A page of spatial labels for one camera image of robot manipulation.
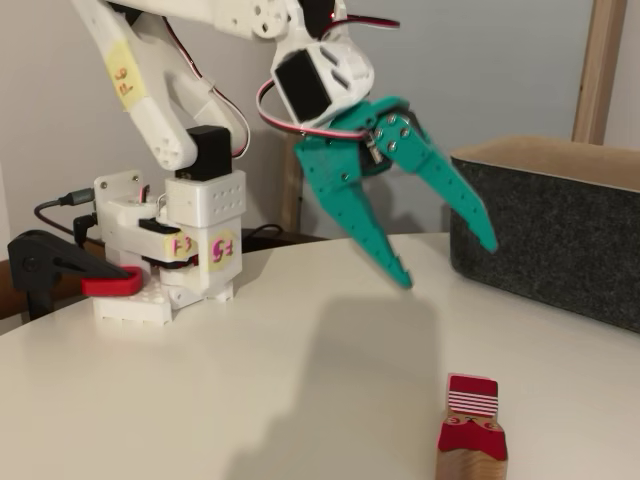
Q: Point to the teal gripper black servo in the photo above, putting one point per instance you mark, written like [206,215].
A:
[334,161]

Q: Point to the red wooden toy figure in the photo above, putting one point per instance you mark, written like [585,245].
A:
[470,440]

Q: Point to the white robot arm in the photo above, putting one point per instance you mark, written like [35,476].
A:
[150,115]

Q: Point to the grey felt box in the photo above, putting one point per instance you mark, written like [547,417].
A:
[550,240]

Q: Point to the light wood framed panel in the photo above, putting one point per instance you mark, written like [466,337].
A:
[600,75]

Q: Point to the black clamp with red pad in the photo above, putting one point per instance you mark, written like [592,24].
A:
[40,260]

